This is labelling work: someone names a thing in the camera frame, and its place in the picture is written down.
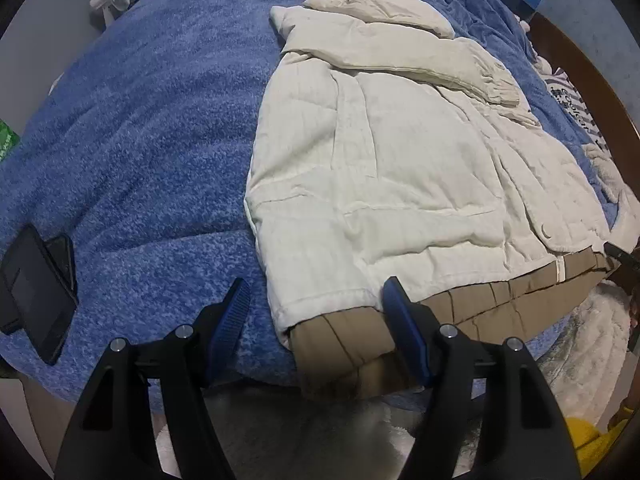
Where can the white hooded padded jacket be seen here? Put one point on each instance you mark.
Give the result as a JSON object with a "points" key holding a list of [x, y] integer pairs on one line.
{"points": [[400, 160]]}

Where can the wooden bed headboard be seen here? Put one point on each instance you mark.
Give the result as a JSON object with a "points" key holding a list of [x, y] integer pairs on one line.
{"points": [[590, 65]]}

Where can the striped printed cloth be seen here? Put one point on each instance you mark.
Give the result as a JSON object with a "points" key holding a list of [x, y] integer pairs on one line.
{"points": [[575, 105]]}

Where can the cream fluffy blanket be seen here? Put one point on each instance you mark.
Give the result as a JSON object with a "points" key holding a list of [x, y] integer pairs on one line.
{"points": [[590, 340]]}

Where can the blue fleece blanket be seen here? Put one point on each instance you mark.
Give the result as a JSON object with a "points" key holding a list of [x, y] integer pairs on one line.
{"points": [[150, 135]]}

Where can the yellow object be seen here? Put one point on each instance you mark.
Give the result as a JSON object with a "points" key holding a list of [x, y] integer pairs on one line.
{"points": [[585, 440]]}

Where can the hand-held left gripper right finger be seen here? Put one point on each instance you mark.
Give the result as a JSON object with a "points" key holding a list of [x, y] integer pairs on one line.
{"points": [[407, 330]]}

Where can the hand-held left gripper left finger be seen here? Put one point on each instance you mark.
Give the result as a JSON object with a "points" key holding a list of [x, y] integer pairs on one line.
{"points": [[230, 325]]}

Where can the green packet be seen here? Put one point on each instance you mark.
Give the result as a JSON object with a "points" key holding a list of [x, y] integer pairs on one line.
{"points": [[6, 140]]}

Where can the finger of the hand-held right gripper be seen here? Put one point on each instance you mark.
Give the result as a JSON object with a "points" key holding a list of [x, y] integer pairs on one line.
{"points": [[622, 256]]}

